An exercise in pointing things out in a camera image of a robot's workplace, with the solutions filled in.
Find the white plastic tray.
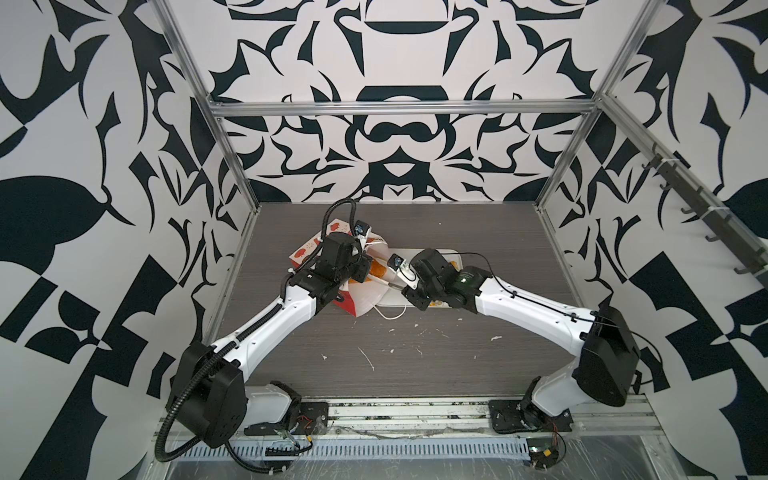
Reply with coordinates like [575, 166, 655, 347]
[395, 248, 466, 311]

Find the red white paper bag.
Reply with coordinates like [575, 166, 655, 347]
[289, 218, 395, 317]

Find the white slotted cable duct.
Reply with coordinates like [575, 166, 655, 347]
[170, 436, 532, 462]

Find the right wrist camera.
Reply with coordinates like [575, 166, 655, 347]
[387, 254, 418, 289]

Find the black corrugated cable hose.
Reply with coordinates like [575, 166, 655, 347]
[154, 344, 313, 475]

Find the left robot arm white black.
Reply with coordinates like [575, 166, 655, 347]
[155, 222, 372, 462]

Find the grey wall hook rack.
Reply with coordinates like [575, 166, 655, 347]
[641, 143, 767, 289]

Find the long striped fake bread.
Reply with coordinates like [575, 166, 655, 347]
[368, 259, 395, 283]

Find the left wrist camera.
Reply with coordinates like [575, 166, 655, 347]
[352, 220, 371, 242]

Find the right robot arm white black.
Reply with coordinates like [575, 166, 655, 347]
[388, 249, 640, 429]

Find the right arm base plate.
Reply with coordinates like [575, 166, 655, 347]
[488, 399, 572, 434]

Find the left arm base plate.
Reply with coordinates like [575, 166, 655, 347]
[244, 401, 330, 436]

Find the small circuit board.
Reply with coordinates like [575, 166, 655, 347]
[527, 435, 567, 471]

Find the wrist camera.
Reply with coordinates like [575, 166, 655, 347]
[352, 220, 371, 242]
[387, 254, 418, 289]

